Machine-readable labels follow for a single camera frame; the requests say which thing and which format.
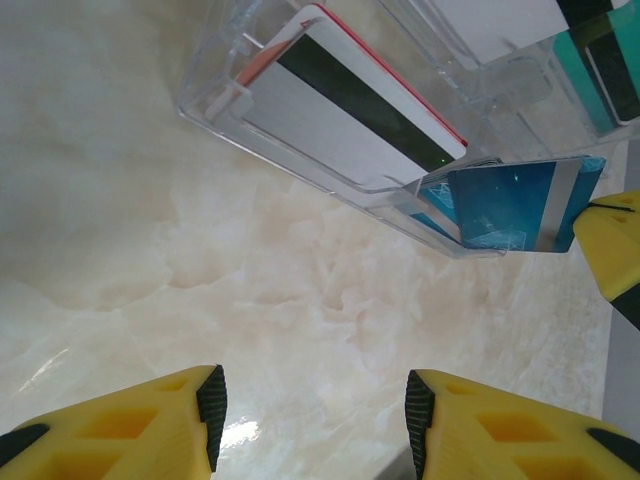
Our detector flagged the white cards with black stripe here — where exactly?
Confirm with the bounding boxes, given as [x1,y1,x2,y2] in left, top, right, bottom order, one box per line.
[429,0,616,64]

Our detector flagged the blue credit card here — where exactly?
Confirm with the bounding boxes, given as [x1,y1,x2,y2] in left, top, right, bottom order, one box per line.
[447,156,608,255]

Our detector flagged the blue cards stack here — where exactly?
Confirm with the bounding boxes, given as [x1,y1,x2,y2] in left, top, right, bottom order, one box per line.
[409,156,506,241]

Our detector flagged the teal cards stack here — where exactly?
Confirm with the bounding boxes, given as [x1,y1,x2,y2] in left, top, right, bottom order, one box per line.
[552,0,640,135]

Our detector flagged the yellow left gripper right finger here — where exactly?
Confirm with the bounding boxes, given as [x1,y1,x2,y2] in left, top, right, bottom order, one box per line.
[405,368,640,480]

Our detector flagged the clear acrylic card stand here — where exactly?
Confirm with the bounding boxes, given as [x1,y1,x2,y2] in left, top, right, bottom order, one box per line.
[177,0,640,260]

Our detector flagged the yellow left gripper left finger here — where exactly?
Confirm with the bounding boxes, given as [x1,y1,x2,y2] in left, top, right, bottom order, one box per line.
[0,364,227,480]

